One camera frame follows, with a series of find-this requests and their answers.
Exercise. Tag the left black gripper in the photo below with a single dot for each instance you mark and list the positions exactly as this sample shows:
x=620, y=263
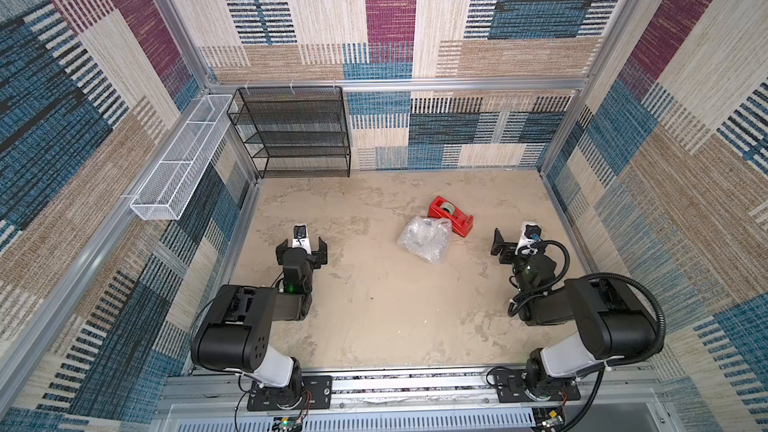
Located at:
x=319, y=257

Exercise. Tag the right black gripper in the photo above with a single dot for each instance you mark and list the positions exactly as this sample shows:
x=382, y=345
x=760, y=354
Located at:
x=509, y=249

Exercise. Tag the red tape dispenser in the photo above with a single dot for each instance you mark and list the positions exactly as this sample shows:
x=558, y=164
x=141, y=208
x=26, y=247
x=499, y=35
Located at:
x=461, y=222

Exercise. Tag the clear bubble wrap sheet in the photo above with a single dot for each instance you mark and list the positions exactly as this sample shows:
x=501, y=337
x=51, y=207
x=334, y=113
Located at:
x=427, y=238

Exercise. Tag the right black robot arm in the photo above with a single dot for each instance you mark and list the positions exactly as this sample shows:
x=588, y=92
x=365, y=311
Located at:
x=618, y=320

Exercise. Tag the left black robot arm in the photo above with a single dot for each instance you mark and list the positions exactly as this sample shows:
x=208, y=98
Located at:
x=234, y=335

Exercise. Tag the clear adhesive tape roll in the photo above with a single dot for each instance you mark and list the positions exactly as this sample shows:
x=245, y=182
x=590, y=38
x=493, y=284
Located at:
x=448, y=208

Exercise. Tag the black wire mesh shelf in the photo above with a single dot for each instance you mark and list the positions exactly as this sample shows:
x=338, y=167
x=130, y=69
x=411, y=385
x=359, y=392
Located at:
x=294, y=132

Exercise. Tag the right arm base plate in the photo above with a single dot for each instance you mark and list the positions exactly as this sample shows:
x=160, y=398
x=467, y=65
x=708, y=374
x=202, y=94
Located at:
x=516, y=385

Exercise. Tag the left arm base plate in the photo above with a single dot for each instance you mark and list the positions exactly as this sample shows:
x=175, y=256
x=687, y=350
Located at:
x=312, y=392

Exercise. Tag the white wire mesh basket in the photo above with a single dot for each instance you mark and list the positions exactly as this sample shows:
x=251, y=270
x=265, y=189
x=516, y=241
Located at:
x=165, y=194

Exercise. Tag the aluminium mounting rail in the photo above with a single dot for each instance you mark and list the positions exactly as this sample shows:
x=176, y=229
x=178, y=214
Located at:
x=354, y=389

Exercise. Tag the white slotted cable duct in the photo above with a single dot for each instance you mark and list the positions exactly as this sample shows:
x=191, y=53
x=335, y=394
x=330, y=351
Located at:
x=515, y=419

